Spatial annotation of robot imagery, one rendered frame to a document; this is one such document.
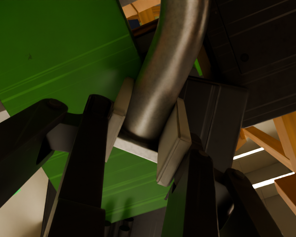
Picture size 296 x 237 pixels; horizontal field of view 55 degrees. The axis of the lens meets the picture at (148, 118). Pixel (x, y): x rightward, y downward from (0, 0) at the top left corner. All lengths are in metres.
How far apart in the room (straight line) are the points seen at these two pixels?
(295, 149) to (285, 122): 0.10
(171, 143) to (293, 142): 0.91
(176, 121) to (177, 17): 0.06
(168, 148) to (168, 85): 0.04
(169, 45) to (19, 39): 0.11
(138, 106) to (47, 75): 0.08
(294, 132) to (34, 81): 0.92
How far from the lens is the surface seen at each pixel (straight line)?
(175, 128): 0.16
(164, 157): 0.16
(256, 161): 9.85
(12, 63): 0.24
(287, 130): 1.04
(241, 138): 4.58
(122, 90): 0.17
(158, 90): 0.18
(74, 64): 0.22
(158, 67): 0.17
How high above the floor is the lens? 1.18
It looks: 4 degrees up
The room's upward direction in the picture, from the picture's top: 159 degrees clockwise
